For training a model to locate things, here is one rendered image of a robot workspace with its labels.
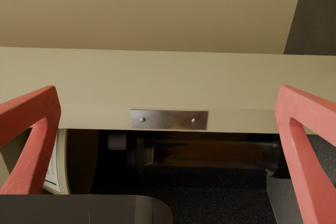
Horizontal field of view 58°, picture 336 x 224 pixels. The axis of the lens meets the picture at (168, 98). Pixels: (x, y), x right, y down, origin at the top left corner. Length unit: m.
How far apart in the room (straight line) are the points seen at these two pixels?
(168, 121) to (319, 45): 0.37
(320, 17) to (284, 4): 0.14
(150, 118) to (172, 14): 0.44
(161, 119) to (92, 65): 0.11
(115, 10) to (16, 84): 0.41
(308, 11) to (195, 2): 0.22
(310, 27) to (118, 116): 0.44
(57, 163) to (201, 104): 0.19
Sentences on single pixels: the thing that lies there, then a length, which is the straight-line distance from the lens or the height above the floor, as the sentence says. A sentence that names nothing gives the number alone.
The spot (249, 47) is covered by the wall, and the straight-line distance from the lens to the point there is 0.74.
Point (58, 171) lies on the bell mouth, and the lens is 0.39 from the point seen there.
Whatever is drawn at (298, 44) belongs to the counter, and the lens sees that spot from 0.67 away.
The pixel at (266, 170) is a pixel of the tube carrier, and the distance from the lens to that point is 0.45.
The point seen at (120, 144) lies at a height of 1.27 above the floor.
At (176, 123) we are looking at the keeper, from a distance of 0.28.
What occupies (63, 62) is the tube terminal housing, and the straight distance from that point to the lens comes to 0.35.
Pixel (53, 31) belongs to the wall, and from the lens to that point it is 0.75.
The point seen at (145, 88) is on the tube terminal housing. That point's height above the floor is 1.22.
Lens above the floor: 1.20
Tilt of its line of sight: level
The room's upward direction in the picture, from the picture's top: 89 degrees counter-clockwise
